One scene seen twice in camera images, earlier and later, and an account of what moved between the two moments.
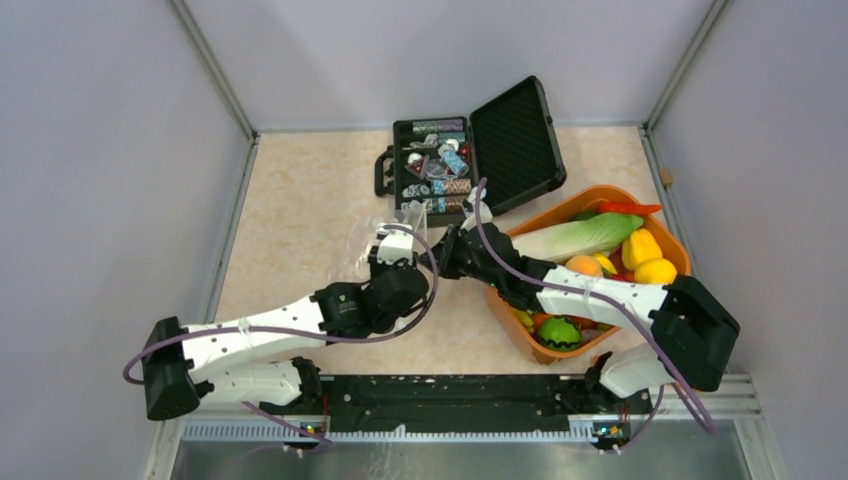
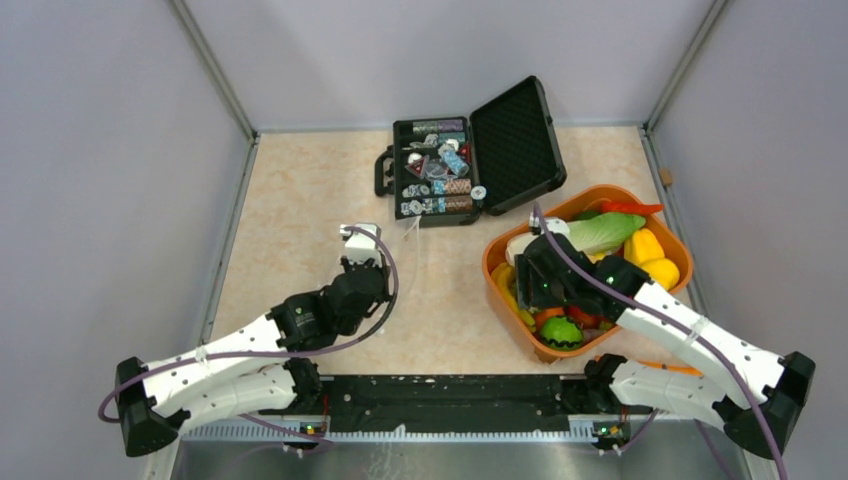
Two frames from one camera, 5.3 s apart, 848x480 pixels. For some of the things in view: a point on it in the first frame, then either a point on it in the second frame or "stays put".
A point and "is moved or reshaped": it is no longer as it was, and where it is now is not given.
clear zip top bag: [352, 263] is moved or reshaped
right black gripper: [443, 253] -> [528, 291]
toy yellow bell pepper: [640, 246] stays put
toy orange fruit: [538, 319] stays put
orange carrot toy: [628, 207] stays put
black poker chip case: [510, 145] stays put
